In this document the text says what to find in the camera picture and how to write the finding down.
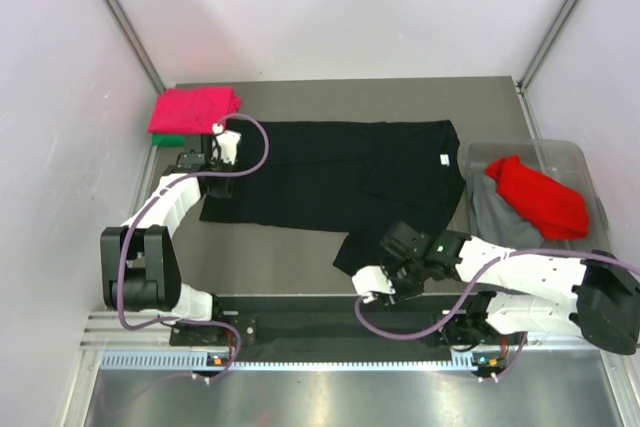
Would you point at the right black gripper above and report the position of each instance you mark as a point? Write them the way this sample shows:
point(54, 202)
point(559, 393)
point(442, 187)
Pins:
point(400, 292)

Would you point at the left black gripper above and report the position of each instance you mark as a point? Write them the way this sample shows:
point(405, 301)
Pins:
point(223, 191)

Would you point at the black t shirt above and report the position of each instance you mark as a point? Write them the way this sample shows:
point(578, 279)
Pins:
point(353, 178)

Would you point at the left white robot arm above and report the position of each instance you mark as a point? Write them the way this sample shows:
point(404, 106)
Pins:
point(141, 279)

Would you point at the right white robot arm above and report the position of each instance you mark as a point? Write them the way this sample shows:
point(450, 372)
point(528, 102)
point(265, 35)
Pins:
point(586, 295)

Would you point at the folded green t shirt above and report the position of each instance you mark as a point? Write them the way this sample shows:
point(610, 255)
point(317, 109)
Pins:
point(168, 140)

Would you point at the folded pink t shirt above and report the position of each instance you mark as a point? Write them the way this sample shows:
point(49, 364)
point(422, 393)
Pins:
point(192, 111)

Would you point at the grey t shirt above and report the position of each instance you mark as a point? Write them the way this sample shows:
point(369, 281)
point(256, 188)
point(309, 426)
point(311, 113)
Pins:
point(494, 220)

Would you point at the red t shirt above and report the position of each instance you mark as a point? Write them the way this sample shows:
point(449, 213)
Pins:
point(558, 212)

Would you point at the clear plastic bin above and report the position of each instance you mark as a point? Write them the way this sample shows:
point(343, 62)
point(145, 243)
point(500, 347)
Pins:
point(563, 161)

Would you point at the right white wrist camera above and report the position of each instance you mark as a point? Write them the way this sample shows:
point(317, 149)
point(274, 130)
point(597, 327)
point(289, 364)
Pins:
point(372, 283)

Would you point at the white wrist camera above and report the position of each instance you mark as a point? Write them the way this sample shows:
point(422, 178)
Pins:
point(225, 144)
point(372, 283)

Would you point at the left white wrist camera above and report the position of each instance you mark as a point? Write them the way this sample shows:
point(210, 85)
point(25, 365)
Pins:
point(225, 144)

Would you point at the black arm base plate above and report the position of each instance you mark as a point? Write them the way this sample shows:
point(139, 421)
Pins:
point(325, 328)

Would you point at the slotted grey cable duct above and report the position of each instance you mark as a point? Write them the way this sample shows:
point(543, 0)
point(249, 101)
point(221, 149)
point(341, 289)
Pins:
point(206, 362)

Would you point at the aluminium frame rail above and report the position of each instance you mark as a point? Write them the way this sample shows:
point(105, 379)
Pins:
point(103, 331)

